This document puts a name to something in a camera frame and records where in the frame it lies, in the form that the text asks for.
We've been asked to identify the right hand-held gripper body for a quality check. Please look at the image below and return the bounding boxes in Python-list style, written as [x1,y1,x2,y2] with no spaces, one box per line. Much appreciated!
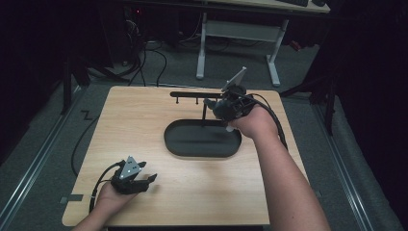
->
[220,65,258,122]

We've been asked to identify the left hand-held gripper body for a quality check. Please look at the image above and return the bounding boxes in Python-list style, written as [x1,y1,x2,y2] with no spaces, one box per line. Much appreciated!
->
[110,155,149,195]

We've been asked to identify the black hook rack with tray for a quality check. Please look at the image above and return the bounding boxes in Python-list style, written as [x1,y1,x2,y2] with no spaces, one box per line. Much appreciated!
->
[163,90,243,159]

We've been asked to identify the person's left hand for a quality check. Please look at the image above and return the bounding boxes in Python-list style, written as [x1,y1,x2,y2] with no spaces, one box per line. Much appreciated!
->
[95,182,140,214]

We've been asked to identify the person's right hand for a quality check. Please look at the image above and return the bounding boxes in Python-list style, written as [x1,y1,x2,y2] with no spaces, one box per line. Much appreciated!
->
[228,103,281,141]

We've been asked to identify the white-legged wooden desk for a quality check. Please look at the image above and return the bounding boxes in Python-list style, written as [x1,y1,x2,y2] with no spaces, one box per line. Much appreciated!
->
[195,0,331,88]

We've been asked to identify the black metal stand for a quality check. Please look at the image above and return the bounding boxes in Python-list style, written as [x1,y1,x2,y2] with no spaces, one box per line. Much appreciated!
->
[278,75,339,137]
[60,56,92,116]

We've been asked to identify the black keyboard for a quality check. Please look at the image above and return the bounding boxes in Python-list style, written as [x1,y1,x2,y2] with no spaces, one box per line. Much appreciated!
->
[276,0,310,8]

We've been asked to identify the dark computer tower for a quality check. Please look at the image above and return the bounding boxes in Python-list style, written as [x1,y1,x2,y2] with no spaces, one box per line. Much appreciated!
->
[107,4,148,66]

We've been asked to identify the left hand-held gripper cable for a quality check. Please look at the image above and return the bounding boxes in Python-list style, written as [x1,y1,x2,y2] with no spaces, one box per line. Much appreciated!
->
[89,161,125,214]

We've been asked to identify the hand-held gripper cable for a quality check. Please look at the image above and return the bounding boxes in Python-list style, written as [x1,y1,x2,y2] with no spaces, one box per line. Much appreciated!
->
[235,91,289,152]
[89,161,125,214]

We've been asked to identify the right hand-held gripper cable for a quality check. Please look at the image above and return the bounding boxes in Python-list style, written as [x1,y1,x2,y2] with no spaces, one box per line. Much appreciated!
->
[235,91,289,152]

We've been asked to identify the black floor cable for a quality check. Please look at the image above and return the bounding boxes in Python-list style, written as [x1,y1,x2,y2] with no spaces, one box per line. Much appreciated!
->
[70,115,101,177]

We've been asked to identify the bundle of black cables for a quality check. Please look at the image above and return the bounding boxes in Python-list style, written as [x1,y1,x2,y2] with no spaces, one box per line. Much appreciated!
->
[123,13,168,88]

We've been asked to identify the metal floor rail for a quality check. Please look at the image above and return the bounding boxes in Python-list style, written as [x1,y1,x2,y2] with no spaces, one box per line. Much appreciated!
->
[312,104,375,231]
[0,86,85,225]

